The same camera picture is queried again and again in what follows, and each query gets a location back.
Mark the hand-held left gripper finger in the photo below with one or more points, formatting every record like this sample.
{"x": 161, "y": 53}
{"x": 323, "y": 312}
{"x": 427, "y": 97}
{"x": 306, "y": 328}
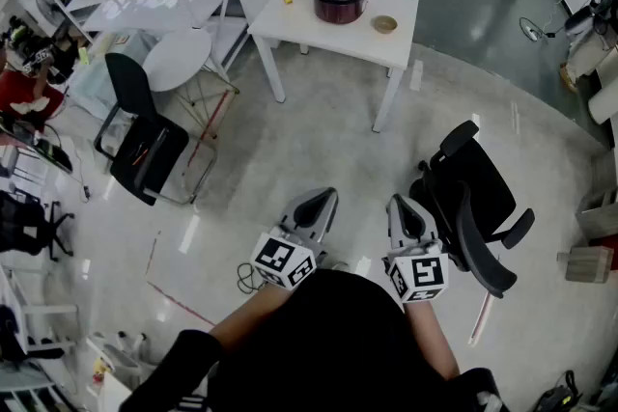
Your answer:
{"x": 294, "y": 210}
{"x": 326, "y": 224}

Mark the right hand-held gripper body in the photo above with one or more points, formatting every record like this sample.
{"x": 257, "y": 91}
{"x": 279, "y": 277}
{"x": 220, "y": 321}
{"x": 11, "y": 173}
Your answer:
{"x": 420, "y": 275}

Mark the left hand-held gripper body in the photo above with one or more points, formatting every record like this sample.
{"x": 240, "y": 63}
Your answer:
{"x": 280, "y": 255}

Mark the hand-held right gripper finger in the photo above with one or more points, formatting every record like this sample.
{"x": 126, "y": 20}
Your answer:
{"x": 429, "y": 227}
{"x": 396, "y": 227}

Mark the person's right forearm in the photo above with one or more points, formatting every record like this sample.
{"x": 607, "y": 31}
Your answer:
{"x": 432, "y": 337}

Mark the person's left forearm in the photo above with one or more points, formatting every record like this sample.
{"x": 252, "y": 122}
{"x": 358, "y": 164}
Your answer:
{"x": 251, "y": 313}

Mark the black office chair with armrests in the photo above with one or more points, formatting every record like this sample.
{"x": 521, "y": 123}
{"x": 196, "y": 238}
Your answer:
{"x": 483, "y": 193}

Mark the person's black shirt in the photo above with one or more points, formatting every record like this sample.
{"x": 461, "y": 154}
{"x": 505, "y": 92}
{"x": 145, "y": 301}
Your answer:
{"x": 328, "y": 342}

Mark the black cantilever chair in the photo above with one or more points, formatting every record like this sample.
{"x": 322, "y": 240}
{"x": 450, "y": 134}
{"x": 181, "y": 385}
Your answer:
{"x": 145, "y": 149}

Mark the light wooden box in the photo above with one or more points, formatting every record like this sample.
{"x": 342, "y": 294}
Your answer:
{"x": 586, "y": 265}

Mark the white square table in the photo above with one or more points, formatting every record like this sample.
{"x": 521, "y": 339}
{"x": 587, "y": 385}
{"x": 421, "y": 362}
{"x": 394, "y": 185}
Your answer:
{"x": 299, "y": 26}

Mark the white round table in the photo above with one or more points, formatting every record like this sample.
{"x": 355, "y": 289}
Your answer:
{"x": 176, "y": 58}

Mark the small wooden bowl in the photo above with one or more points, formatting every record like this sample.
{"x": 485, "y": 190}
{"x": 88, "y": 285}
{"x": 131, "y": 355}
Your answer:
{"x": 384, "y": 24}

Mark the black swivel chair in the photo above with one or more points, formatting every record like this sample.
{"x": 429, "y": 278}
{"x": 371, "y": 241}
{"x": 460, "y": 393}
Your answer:
{"x": 24, "y": 222}

